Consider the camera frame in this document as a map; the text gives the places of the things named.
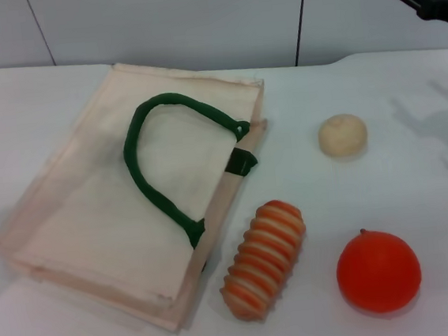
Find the orange striped toy bread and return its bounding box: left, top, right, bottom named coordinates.
left=210, top=196, right=315, bottom=324

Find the cream handbag with green handles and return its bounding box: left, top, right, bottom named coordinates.
left=0, top=48, right=290, bottom=336

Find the thin dark background pole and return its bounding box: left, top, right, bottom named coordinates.
left=288, top=0, right=317, bottom=67

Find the red orange toy fruit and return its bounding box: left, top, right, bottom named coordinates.
left=332, top=223, right=426, bottom=319

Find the cream round toy bun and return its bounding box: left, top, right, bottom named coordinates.
left=315, top=111, right=371, bottom=160

